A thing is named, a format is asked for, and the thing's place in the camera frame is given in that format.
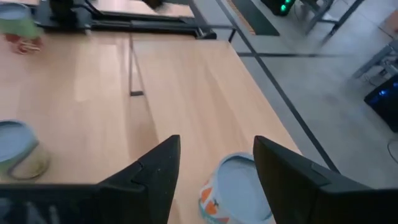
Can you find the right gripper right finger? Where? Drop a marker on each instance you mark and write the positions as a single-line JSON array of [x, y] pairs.
[[286, 180]]

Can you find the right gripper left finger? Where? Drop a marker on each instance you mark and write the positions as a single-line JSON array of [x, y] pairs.
[[161, 174]]

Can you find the pink green label tin can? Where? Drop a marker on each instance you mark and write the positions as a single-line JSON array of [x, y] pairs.
[[18, 149]]

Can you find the green red swirl label can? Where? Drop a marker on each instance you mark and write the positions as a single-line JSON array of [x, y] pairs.
[[18, 28]]

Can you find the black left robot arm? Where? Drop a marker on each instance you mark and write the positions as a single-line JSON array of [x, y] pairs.
[[62, 9]]

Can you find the black computer blue lights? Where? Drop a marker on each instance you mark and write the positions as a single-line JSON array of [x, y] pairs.
[[384, 102]]

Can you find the grey metal desk leg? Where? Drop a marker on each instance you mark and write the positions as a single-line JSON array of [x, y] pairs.
[[373, 62]]

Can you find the black hazard-striped floor mat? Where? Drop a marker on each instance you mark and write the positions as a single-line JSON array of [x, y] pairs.
[[255, 15]]

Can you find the black computer green lights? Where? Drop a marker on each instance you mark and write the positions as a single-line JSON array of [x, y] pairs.
[[280, 6]]

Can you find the wooden desk top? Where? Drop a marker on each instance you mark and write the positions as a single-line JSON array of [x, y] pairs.
[[391, 25]]

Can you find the wooden shelf black metal frame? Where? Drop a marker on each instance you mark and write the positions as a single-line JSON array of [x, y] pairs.
[[202, 93]]

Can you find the grey metal desk frame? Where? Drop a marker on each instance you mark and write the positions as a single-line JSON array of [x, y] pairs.
[[329, 18]]

